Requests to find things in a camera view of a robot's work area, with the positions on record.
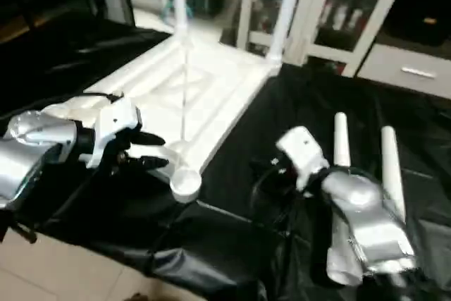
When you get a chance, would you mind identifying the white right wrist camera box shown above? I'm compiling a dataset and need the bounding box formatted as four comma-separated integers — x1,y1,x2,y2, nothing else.
275,125,330,192

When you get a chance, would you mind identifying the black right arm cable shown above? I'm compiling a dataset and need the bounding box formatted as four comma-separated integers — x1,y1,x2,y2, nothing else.
250,164,297,238

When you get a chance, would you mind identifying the white drawer unit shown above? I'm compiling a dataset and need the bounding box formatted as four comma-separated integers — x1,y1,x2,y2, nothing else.
356,42,451,100

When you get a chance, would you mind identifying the black low cabinet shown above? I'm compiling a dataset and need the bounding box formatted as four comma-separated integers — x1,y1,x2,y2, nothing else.
386,0,451,56

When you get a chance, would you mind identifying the white glass-door cabinet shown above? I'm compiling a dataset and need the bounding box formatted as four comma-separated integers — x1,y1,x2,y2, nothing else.
235,0,408,78

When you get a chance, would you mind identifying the light blue plastic object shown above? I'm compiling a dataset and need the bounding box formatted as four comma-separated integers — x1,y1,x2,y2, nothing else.
159,0,194,23

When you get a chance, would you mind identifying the black plastic mat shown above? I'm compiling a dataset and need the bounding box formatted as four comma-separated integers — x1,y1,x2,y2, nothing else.
0,16,451,301

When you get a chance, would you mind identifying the white plastic table top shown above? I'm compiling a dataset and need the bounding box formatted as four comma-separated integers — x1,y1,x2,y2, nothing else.
39,33,284,204

